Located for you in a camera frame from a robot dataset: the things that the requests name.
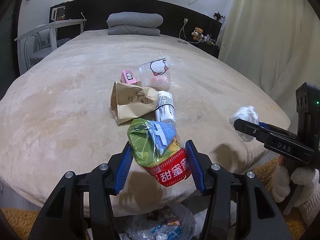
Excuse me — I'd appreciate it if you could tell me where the small pink box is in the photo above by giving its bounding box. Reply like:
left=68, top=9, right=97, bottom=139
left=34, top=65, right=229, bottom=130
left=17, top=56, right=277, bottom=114
left=120, top=69, right=141, bottom=86

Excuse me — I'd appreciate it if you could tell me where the red green snack wrapper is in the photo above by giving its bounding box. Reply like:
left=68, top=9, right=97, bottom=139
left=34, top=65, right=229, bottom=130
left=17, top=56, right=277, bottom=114
left=127, top=118, right=191, bottom=187

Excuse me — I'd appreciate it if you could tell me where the white chair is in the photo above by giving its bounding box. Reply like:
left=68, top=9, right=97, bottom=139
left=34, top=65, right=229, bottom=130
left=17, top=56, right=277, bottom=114
left=23, top=32, right=52, bottom=69

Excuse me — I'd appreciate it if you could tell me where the black figurine on headboard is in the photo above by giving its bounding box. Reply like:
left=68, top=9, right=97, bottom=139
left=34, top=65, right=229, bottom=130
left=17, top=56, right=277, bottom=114
left=213, top=11, right=225, bottom=22

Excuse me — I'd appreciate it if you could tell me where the white charging cable on headboard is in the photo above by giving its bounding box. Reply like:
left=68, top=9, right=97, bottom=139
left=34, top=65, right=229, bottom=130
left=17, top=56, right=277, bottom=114
left=178, top=18, right=203, bottom=45

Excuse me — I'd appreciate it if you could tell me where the orange shaggy rug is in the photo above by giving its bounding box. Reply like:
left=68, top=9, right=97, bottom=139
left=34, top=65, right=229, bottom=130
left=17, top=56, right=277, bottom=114
left=1, top=207, right=39, bottom=240

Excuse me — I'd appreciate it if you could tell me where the black camera module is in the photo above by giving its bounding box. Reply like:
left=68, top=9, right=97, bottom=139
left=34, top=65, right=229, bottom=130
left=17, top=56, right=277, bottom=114
left=296, top=82, right=319, bottom=153

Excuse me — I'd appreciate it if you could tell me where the right hand white glove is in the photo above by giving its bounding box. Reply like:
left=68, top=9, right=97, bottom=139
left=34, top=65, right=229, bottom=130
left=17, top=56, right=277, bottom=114
left=272, top=154, right=320, bottom=227

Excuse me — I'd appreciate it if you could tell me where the grey folded pillow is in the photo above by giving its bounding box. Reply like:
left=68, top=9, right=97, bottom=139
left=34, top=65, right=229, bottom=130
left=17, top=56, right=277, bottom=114
left=106, top=12, right=163, bottom=28
left=108, top=25, right=161, bottom=36

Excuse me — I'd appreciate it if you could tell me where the trash bin with clear bag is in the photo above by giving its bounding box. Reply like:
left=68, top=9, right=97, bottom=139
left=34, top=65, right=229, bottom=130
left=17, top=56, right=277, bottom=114
left=125, top=204, right=196, bottom=239

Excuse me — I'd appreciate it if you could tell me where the beige plush bed blanket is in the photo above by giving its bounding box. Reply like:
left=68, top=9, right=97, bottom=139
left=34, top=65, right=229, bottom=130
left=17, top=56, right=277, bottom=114
left=1, top=30, right=290, bottom=206

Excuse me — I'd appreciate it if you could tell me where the clear plastic cup with cartoon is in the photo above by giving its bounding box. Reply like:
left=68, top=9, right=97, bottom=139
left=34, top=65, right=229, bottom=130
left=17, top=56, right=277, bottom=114
left=139, top=57, right=171, bottom=90

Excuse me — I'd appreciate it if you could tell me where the white rolled printed paper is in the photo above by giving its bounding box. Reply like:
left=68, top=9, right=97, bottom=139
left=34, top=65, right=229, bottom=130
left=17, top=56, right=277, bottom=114
left=155, top=90, right=176, bottom=124

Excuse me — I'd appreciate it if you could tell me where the black headboard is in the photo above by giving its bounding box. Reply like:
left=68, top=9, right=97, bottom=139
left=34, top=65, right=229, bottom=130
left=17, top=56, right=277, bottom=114
left=48, top=0, right=224, bottom=58

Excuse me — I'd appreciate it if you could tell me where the brown teddy bear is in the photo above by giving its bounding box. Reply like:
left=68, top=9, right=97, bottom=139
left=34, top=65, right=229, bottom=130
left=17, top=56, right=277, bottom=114
left=191, top=27, right=203, bottom=41

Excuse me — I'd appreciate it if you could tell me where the upper grey folded pillow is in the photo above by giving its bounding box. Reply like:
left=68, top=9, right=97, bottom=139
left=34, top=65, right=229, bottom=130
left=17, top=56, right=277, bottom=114
left=106, top=12, right=163, bottom=28

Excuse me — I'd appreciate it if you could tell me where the white side table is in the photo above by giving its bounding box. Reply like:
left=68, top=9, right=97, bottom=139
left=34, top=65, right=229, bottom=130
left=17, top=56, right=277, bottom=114
left=14, top=18, right=86, bottom=75

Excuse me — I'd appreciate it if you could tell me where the brown paper bag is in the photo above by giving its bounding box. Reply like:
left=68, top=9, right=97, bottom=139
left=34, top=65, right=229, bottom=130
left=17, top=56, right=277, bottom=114
left=110, top=82, right=159, bottom=125

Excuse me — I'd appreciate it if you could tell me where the cream curtain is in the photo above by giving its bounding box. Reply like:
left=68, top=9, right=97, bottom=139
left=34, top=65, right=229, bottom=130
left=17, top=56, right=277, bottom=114
left=219, top=0, right=319, bottom=131

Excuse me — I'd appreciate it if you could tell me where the lower grey folded pillow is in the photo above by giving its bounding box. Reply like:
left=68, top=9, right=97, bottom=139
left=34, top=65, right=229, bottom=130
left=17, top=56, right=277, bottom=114
left=108, top=25, right=161, bottom=36

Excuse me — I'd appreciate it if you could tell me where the white tissue ball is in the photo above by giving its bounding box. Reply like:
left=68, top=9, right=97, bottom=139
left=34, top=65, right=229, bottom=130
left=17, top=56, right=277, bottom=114
left=228, top=106, right=260, bottom=143

